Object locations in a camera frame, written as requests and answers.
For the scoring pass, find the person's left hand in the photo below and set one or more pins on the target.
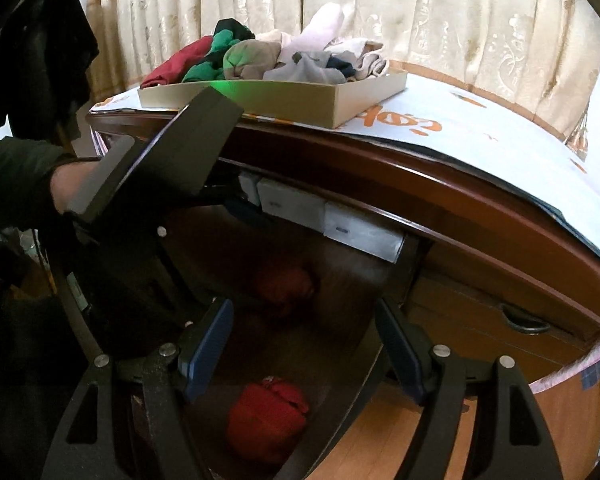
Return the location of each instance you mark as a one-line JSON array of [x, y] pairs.
[[66, 181]]

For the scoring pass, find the grey and navy garment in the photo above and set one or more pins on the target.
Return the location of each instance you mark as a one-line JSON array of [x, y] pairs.
[[319, 67]]

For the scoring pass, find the person's left forearm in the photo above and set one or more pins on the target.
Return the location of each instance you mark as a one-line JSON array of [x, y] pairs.
[[26, 169]]

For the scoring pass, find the grey drawer divider box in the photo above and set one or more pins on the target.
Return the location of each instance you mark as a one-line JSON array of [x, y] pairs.
[[362, 232], [283, 201]]

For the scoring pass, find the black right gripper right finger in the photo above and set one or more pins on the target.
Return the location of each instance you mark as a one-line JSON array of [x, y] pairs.
[[408, 347]]

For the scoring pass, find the white underwear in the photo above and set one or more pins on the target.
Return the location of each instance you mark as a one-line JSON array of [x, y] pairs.
[[365, 56]]

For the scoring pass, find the beige floral curtain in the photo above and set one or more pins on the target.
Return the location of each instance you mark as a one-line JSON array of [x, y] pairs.
[[540, 58]]

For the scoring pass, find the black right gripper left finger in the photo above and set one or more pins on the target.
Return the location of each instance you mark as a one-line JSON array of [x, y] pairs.
[[202, 347]]

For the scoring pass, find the beige garment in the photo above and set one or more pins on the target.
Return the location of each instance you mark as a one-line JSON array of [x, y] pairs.
[[250, 59]]

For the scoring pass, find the black hanging jacket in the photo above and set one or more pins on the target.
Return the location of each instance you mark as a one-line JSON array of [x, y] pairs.
[[46, 48]]

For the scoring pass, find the bright red underwear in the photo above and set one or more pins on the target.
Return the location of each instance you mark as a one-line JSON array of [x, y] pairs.
[[266, 421]]

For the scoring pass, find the shallow cardboard tray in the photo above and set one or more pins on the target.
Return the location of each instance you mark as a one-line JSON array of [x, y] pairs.
[[322, 105]]

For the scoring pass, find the white tablecloth with orange prints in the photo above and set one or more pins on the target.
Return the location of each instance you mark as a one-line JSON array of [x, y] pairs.
[[482, 136]]

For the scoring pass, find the pale pink garment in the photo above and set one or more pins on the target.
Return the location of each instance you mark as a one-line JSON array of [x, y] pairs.
[[321, 30]]

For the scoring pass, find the brown wooden dresser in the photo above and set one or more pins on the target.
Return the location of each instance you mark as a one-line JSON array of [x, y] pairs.
[[504, 292]]

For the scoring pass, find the green and black garment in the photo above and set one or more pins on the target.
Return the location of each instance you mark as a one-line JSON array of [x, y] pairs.
[[227, 33]]

